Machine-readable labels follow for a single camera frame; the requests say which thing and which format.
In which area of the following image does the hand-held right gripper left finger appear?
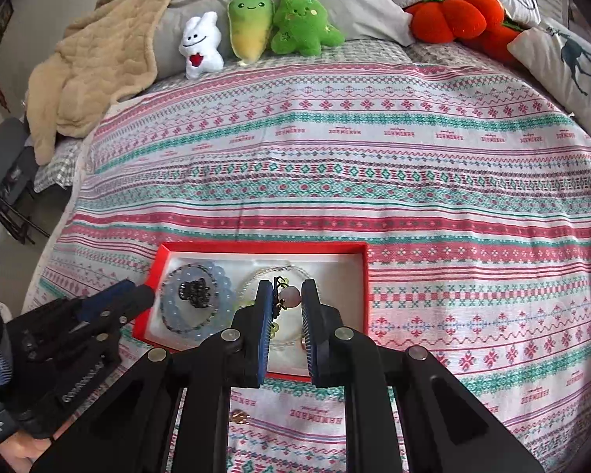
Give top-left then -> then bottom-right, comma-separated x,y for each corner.
30,278 -> 277,473

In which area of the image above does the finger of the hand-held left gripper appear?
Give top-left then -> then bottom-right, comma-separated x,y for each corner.
76,278 -> 139,326
98,286 -> 157,337

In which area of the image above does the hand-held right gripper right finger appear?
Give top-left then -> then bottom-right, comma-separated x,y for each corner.
300,278 -> 545,473

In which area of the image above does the red cardboard box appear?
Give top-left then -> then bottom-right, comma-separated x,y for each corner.
133,242 -> 370,383

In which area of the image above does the dark thin beaded bracelet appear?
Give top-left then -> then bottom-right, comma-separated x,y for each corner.
162,263 -> 228,332

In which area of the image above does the green bead bracelet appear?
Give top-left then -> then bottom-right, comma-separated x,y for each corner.
270,276 -> 307,343

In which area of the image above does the silver chain bracelet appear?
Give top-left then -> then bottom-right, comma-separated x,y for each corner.
239,263 -> 317,352

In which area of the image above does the black hair claw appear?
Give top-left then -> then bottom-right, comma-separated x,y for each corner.
177,278 -> 212,309

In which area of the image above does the light blue bead bracelet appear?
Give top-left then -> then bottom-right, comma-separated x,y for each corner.
158,263 -> 238,339

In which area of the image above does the person's left hand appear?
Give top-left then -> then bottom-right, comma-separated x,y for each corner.
0,431 -> 56,473

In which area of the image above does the black folding chair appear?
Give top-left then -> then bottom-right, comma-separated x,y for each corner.
0,118 -> 51,246

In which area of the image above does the patterned knit-print blanket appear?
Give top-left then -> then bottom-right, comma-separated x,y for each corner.
22,59 -> 591,473

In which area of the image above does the beige quilted blanket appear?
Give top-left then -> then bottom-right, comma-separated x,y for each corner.
27,0 -> 186,166

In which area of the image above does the white bunny plush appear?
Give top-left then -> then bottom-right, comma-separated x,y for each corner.
178,11 -> 225,80

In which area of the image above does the yellow green carrot plush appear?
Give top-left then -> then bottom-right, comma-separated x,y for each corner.
227,0 -> 275,63

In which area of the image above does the green tree plush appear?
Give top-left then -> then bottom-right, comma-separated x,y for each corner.
270,0 -> 346,56

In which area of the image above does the orange pumpkin plush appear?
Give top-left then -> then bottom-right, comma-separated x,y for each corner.
405,0 -> 523,51

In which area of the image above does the white deer print pillow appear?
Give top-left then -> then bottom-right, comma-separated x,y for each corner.
507,17 -> 591,115

